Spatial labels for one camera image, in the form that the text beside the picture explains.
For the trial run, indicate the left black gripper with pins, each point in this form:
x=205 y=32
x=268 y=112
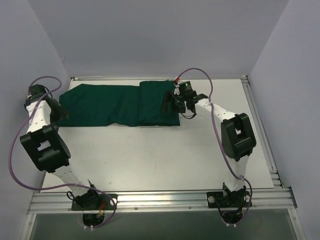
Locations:
x=58 y=113

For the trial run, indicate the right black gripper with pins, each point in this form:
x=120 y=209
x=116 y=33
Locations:
x=173 y=101

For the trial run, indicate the dark green surgical cloth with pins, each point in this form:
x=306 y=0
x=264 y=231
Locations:
x=89 y=105

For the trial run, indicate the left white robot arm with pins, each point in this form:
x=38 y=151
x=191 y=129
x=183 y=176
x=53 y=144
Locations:
x=49 y=152

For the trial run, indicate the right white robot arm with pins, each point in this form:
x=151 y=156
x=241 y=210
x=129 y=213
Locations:
x=234 y=134

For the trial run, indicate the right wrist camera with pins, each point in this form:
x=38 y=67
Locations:
x=185 y=88

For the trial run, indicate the rear aluminium rail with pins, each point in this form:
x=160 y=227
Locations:
x=86 y=78

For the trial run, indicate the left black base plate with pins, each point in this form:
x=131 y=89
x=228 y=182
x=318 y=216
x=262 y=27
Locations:
x=105 y=201

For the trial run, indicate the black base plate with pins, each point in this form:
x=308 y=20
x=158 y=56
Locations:
x=226 y=199
x=105 y=201

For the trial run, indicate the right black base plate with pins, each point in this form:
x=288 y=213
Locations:
x=226 y=199

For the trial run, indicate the front aluminium rail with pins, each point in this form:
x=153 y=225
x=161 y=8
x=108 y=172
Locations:
x=161 y=201

